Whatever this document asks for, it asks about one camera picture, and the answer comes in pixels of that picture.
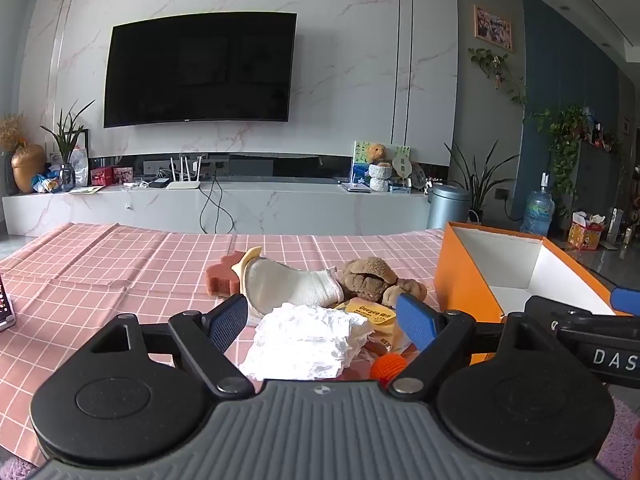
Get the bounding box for white tissue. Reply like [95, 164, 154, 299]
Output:
[239, 302, 375, 382]

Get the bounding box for white router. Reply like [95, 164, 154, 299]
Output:
[166, 156, 202, 190]

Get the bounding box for blue plastic bag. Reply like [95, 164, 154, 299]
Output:
[32, 170, 63, 194]

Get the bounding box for green landscape painting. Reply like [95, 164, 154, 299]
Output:
[352, 141, 411, 185]

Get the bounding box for red-brown sponge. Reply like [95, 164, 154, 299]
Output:
[206, 250, 248, 297]

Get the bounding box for dried flowers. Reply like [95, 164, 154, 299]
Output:
[0, 112, 28, 153]

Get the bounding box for grey-blue cabinet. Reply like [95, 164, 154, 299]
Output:
[570, 137, 626, 221]

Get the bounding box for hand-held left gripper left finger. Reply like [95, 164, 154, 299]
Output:
[87, 294, 256, 402]

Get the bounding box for grey-blue trash can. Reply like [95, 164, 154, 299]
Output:
[427, 183, 472, 231]

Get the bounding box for trailing green plant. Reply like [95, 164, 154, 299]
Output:
[532, 105, 596, 216]

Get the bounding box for purple rug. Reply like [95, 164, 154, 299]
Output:
[595, 395, 640, 480]

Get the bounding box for brown plush toy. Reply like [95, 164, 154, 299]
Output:
[335, 256, 428, 308]

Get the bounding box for yellow label plastic packet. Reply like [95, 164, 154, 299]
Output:
[332, 296, 416, 356]

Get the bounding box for framed wall picture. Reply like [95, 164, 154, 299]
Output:
[474, 5, 514, 53]

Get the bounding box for long-leaf potted plant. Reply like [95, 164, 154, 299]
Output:
[444, 140, 521, 223]

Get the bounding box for hanging ivy plant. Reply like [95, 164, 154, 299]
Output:
[467, 47, 528, 108]

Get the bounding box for pink checked tablecloth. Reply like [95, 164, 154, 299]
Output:
[0, 222, 501, 467]

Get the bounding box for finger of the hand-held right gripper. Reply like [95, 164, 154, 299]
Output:
[522, 296, 640, 333]
[610, 287, 640, 317]

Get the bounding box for marble television cabinet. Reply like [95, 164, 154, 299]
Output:
[1, 180, 436, 237]

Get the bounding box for white sock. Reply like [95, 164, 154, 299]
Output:
[242, 256, 346, 318]

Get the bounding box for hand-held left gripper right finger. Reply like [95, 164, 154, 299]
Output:
[387, 292, 556, 402]

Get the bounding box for blue water bottle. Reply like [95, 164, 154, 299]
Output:
[522, 172, 556, 236]

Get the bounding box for green plant in glass vase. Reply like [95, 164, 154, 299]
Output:
[41, 100, 96, 192]

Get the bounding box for black wall television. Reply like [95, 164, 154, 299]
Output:
[103, 11, 298, 129]

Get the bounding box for orange knit ball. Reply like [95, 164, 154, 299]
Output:
[369, 354, 410, 387]

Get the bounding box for orange cardboard box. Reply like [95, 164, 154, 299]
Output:
[433, 221, 635, 365]

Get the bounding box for black cable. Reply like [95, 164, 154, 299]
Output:
[199, 175, 235, 235]

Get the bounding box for gold vase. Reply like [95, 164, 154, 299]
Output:
[11, 144, 47, 194]

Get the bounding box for black photo frame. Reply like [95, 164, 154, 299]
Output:
[47, 129, 90, 181]

